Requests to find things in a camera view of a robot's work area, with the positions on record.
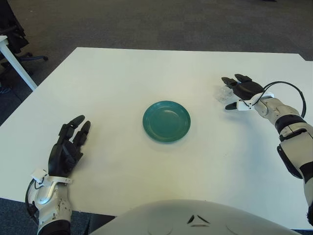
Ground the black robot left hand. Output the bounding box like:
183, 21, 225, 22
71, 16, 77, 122
48, 115, 91, 178

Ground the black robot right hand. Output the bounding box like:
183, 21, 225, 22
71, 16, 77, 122
221, 73, 265, 111

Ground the clear bottle with blue cap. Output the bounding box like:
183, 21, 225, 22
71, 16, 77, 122
215, 84, 235, 102

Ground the green round plate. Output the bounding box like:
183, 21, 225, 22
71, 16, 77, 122
142, 100, 192, 144

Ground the white right wrist connector box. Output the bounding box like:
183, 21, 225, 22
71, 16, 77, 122
236, 99, 255, 112

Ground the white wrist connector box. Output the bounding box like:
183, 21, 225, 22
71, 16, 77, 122
30, 168, 48, 183
236, 99, 255, 112

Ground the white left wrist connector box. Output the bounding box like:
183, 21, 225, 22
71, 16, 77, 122
30, 168, 48, 183

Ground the white side table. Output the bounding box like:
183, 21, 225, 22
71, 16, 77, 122
0, 35, 38, 91

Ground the black office chair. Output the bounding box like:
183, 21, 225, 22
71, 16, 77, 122
0, 0, 49, 79

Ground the grey robot torso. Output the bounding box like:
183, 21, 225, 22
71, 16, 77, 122
89, 199, 294, 235

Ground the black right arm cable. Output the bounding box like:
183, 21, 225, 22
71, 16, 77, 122
251, 81, 308, 118

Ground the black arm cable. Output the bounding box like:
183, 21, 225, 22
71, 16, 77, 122
251, 81, 308, 118
24, 180, 40, 221

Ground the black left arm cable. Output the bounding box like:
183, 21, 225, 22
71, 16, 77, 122
24, 180, 40, 221

